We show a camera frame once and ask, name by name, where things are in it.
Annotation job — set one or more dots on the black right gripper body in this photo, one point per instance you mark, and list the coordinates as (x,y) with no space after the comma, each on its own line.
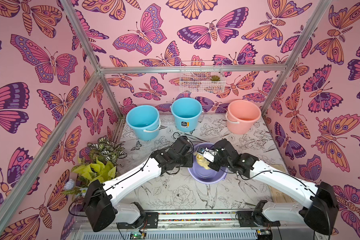
(215,154)

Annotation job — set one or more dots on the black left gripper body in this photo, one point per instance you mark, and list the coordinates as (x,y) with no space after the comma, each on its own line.
(186,162)

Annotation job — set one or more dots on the yellow cleaning cloth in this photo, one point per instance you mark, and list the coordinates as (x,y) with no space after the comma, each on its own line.
(202,161)

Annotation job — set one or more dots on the purple plastic bucket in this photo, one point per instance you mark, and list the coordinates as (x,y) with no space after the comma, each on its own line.
(202,175)

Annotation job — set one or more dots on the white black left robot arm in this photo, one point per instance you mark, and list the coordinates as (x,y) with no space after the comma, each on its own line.
(102,202)

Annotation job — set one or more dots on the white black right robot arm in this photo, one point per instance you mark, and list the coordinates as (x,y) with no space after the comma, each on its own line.
(315,205)

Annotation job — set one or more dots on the middle light blue bucket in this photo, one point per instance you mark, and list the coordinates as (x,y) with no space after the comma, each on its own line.
(186,112)

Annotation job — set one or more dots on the light blue bucket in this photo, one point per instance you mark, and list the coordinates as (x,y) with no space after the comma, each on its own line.
(145,122)
(186,112)

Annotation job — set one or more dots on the pink plastic bucket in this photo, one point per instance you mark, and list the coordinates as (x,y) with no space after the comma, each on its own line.
(241,116)

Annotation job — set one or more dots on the left light blue bucket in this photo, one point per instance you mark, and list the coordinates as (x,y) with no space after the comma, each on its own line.
(145,122)

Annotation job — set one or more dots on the beige work glove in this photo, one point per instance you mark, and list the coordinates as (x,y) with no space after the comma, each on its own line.
(278,193)

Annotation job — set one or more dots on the small green succulent plant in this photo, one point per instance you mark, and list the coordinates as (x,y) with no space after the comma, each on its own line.
(215,78)

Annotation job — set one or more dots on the potted green leafy plant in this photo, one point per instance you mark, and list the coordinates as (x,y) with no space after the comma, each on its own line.
(97,161)

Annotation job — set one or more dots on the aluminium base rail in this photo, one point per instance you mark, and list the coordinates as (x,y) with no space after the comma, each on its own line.
(198,225)

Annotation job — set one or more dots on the white wire wall basket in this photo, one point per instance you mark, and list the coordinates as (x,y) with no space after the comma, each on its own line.
(196,79)

